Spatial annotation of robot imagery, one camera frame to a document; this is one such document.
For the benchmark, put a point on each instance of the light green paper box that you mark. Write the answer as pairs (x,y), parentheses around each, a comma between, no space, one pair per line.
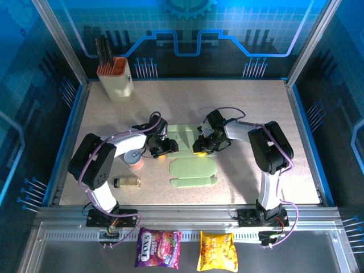
(190,167)

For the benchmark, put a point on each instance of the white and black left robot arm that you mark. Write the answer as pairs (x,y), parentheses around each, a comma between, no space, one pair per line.
(91,165)

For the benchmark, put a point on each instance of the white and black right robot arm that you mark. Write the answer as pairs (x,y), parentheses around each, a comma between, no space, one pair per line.
(273,148)

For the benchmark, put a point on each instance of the orange tin can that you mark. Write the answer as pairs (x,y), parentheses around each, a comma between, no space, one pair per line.
(134,160)

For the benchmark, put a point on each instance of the glass spice jar black lid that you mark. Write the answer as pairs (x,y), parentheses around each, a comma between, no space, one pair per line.
(128,182)

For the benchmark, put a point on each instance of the beige knife block orange top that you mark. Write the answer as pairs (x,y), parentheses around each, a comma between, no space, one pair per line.
(118,82)

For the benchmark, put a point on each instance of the purple Fox's candy bag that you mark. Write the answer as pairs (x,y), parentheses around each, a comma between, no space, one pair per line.
(157,250)

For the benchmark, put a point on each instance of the yellow snack bag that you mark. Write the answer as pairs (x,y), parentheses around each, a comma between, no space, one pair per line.
(217,253)

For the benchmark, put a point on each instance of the aluminium front frame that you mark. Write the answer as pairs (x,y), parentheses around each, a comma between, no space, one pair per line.
(182,211)

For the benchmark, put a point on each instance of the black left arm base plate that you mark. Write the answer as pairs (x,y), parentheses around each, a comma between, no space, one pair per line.
(128,217)

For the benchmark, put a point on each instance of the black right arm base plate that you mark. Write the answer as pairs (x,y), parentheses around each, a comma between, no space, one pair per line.
(246,217)

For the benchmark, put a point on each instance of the blue-edged table side rail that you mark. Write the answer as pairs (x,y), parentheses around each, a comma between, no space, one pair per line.
(307,136)
(72,136)

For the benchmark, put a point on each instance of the aluminium corner post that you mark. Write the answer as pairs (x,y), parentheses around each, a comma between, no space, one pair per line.
(312,42)
(63,42)

